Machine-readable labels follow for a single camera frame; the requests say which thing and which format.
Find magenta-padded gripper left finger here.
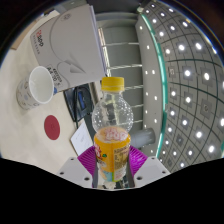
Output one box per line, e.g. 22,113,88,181
55,145,100,189

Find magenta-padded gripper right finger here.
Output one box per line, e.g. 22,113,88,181
125,145,172,189

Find round ceiling lights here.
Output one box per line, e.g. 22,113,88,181
136,1,224,171

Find white printer paper carton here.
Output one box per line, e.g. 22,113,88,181
11,3,108,93

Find flat round red coaster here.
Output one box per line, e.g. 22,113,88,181
43,114,61,141

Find yellow-capped clear drink bottle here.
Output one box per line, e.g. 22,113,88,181
91,76,135,190

